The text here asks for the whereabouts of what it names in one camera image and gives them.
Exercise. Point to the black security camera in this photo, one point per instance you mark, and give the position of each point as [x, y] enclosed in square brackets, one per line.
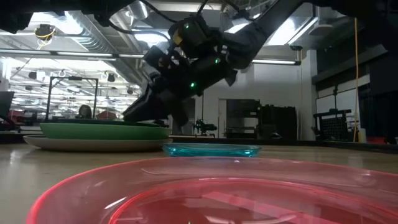
[296, 48]

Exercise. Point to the dark monitor screen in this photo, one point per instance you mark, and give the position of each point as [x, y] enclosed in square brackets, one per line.
[6, 104]

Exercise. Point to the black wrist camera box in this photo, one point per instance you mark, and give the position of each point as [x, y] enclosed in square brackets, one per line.
[194, 35]

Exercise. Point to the dark shelf unit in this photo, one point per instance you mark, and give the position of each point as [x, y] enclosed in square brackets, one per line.
[242, 118]

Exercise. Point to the person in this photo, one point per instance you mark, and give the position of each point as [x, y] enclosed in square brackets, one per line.
[84, 112]

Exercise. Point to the black cabinet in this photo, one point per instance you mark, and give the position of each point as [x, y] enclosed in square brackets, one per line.
[276, 123]

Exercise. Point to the silver spiral air duct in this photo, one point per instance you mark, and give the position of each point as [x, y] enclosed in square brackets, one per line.
[93, 34]
[136, 11]

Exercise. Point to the background black robot arm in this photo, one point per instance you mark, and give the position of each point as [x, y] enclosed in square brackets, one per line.
[205, 127]

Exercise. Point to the black gantry frame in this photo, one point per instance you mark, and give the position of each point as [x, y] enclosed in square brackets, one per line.
[94, 99]
[202, 109]

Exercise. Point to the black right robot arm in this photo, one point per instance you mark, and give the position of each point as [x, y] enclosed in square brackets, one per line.
[264, 28]

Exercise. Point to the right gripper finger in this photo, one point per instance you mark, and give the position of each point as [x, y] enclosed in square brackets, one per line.
[146, 109]
[178, 110]

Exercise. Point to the red cover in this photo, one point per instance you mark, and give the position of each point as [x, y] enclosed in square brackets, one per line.
[107, 115]

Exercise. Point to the black pegboard cart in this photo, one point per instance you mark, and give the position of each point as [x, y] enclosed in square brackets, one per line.
[334, 127]

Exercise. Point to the blue translucent plastic plate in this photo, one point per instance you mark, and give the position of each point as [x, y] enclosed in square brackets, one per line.
[211, 151]

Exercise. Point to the grey plastic plate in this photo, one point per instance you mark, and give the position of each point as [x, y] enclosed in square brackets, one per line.
[93, 144]

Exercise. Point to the green opaque plastic plate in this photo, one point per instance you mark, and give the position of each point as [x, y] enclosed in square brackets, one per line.
[102, 131]

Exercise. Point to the whiteboard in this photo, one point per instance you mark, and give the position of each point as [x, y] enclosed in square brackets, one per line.
[345, 101]

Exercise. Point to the white container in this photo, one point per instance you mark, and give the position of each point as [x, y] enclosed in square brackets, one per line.
[361, 135]

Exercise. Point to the red box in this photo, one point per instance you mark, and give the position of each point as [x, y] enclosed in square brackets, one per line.
[376, 140]

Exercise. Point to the black hanging ceiling lamp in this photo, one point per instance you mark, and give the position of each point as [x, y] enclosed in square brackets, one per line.
[32, 74]
[111, 77]
[130, 91]

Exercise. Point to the pink translucent plastic plate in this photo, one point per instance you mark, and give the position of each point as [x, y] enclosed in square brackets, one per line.
[93, 193]

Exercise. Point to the long ceiling light strip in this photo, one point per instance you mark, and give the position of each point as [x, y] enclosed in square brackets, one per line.
[84, 54]

